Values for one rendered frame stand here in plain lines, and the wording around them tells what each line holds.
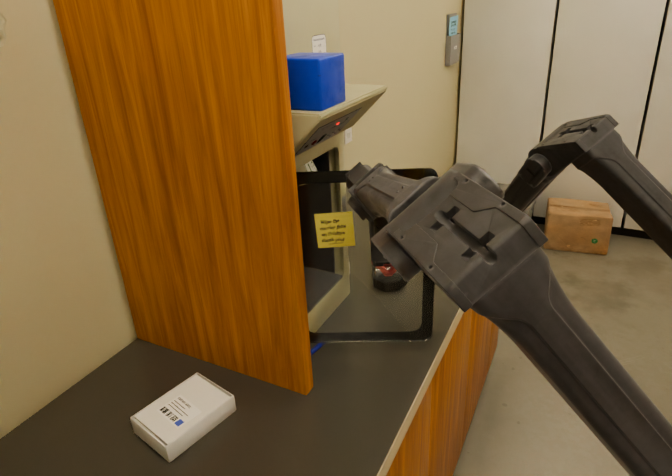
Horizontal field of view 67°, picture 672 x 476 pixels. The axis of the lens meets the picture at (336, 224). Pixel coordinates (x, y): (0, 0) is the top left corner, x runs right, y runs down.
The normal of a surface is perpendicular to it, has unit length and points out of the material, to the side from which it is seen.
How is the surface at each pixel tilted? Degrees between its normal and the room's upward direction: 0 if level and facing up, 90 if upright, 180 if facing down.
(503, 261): 75
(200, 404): 0
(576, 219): 85
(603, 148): 51
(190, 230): 90
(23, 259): 90
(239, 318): 90
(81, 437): 0
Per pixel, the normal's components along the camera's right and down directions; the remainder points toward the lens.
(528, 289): 0.07, 0.15
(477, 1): -0.45, 0.38
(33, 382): 0.89, 0.15
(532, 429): -0.04, -0.91
